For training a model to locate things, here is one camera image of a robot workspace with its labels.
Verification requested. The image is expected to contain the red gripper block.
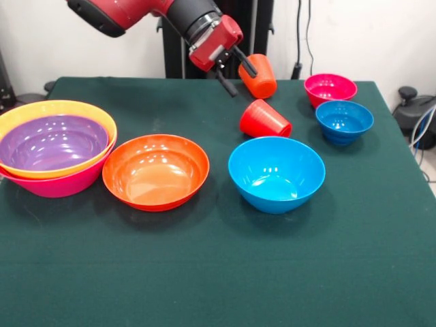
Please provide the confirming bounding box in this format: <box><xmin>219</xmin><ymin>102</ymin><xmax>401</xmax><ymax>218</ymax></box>
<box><xmin>188</xmin><ymin>14</ymin><xmax>259</xmax><ymax>99</ymax></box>

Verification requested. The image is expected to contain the orange cup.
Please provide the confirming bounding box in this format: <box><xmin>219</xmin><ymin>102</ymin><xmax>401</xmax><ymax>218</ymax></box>
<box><xmin>238</xmin><ymin>53</ymin><xmax>278</xmax><ymax>100</ymax></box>

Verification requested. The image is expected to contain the red cup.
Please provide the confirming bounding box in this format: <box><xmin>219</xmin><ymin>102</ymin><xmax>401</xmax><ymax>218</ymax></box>
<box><xmin>239</xmin><ymin>98</ymin><xmax>294</xmax><ymax>138</ymax></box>

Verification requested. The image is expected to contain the light blue bowl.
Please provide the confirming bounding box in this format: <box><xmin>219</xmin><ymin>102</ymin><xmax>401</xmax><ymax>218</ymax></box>
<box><xmin>228</xmin><ymin>136</ymin><xmax>326</xmax><ymax>215</ymax></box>

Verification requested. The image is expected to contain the small dark blue bowl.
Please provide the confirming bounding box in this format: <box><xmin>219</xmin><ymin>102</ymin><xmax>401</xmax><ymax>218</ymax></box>
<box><xmin>315</xmin><ymin>99</ymin><xmax>375</xmax><ymax>146</ymax></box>

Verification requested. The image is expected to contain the red-orange bowl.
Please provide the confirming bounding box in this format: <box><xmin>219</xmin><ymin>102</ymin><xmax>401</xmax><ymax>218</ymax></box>
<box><xmin>102</xmin><ymin>134</ymin><xmax>211</xmax><ymax>213</ymax></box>

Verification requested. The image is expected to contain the large orange bowl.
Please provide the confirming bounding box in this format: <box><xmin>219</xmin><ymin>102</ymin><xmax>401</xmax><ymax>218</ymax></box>
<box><xmin>0</xmin><ymin>99</ymin><xmax>118</xmax><ymax>180</ymax></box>

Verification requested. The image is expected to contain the purple bowl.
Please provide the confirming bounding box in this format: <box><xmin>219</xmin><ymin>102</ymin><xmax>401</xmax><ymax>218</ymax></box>
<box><xmin>0</xmin><ymin>114</ymin><xmax>109</xmax><ymax>172</ymax></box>

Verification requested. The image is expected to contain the large pink bowl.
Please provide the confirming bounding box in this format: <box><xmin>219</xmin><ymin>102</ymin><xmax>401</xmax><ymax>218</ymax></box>
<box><xmin>0</xmin><ymin>134</ymin><xmax>119</xmax><ymax>199</ymax></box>

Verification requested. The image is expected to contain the small pink bowl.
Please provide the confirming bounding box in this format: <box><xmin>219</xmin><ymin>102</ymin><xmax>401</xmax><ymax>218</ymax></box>
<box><xmin>304</xmin><ymin>73</ymin><xmax>358</xmax><ymax>109</ymax></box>

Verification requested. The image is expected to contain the black office chair base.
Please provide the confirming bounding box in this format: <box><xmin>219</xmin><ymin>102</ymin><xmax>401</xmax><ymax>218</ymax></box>
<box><xmin>13</xmin><ymin>80</ymin><xmax>57</xmax><ymax>103</ymax></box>
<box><xmin>391</xmin><ymin>87</ymin><xmax>436</xmax><ymax>151</ymax></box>

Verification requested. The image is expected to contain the dark green table cloth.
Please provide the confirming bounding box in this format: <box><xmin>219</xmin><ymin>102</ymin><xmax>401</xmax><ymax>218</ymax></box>
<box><xmin>0</xmin><ymin>76</ymin><xmax>436</xmax><ymax>327</ymax></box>

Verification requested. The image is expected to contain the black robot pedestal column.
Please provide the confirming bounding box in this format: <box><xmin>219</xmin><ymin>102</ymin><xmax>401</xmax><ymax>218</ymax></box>
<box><xmin>156</xmin><ymin>0</ymin><xmax>275</xmax><ymax>80</ymax></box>

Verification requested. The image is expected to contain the black hanging cable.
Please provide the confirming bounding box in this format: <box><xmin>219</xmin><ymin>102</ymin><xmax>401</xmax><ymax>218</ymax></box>
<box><xmin>292</xmin><ymin>0</ymin><xmax>316</xmax><ymax>81</ymax></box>

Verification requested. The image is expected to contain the blue cable bundle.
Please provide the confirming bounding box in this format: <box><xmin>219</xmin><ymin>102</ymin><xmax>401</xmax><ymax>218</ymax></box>
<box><xmin>408</xmin><ymin>105</ymin><xmax>436</xmax><ymax>153</ymax></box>

